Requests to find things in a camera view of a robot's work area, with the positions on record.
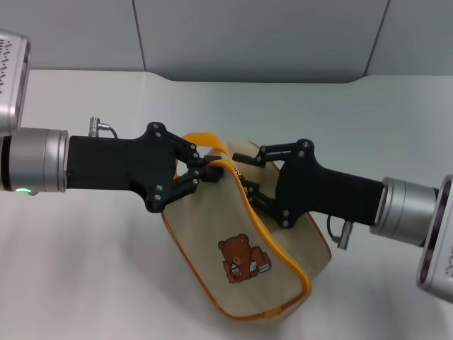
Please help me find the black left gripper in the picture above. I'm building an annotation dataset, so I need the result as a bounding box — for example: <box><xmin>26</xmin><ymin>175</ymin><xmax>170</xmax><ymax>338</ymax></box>
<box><xmin>66</xmin><ymin>122</ymin><xmax>224</xmax><ymax>215</ymax></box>

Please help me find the left gripper connector cable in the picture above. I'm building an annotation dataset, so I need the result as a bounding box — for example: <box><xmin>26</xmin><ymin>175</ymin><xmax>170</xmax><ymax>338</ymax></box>
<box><xmin>88</xmin><ymin>115</ymin><xmax>120</xmax><ymax>140</ymax></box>

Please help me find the beige orange bear food bag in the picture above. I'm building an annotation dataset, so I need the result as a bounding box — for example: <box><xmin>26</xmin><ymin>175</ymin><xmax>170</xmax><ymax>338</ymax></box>
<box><xmin>161</xmin><ymin>132</ymin><xmax>333</xmax><ymax>322</ymax></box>

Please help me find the right gripper connector cable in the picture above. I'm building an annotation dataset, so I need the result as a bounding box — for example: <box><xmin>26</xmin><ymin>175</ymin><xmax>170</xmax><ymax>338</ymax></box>
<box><xmin>327</xmin><ymin>215</ymin><xmax>355</xmax><ymax>251</ymax></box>

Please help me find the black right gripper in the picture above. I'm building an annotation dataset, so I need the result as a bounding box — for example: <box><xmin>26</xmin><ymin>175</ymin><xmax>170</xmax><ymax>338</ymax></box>
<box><xmin>232</xmin><ymin>138</ymin><xmax>386</xmax><ymax>230</ymax></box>

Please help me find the gripper connector cable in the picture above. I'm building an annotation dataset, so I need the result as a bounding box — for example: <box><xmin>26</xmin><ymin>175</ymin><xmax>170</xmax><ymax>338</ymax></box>
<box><xmin>327</xmin><ymin>215</ymin><xmax>355</xmax><ymax>251</ymax></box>
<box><xmin>88</xmin><ymin>115</ymin><xmax>120</xmax><ymax>140</ymax></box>

